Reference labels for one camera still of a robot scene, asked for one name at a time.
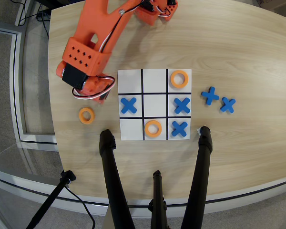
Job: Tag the white tic-tac-toe board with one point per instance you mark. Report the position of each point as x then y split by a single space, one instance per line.
155 83

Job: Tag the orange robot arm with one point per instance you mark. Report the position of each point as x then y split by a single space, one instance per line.
95 31

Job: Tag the cardboard box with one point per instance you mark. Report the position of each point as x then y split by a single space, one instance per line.
271 3

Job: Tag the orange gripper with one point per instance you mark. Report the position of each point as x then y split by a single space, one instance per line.
104 96

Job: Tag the thin black tripod leg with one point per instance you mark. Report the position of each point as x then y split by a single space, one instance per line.
158 198

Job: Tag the black stand pole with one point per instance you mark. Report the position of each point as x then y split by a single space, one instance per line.
52 198

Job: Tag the blue foam cross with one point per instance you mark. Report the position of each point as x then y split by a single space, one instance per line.
210 96
182 105
179 129
128 105
227 105

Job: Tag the white tape piece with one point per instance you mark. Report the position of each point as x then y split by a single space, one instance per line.
198 131

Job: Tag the white framed glass panel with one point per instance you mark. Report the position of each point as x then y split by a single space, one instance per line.
16 83

